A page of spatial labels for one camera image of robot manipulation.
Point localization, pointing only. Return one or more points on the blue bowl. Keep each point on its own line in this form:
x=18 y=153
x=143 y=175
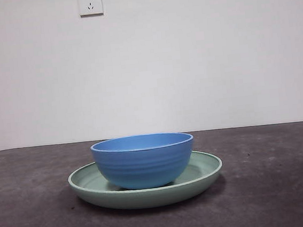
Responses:
x=143 y=165

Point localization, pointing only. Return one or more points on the green plate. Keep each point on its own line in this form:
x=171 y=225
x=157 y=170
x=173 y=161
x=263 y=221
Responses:
x=149 y=198

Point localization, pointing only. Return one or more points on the white wall socket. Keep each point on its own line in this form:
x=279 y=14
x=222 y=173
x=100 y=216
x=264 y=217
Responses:
x=90 y=3

